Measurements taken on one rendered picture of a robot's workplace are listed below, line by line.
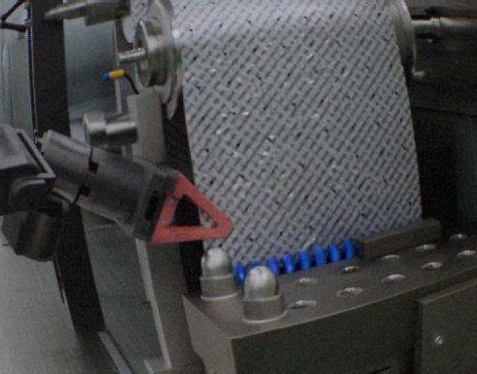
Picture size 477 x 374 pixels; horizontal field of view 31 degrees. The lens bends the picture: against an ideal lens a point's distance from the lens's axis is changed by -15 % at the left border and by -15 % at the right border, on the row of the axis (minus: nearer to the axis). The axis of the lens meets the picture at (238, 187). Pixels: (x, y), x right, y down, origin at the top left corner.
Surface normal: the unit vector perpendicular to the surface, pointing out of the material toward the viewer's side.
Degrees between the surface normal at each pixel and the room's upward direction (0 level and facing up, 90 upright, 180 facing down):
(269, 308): 90
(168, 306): 90
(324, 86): 90
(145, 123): 90
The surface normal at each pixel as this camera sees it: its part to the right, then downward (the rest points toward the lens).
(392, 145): 0.28, 0.13
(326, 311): -0.14, -0.98
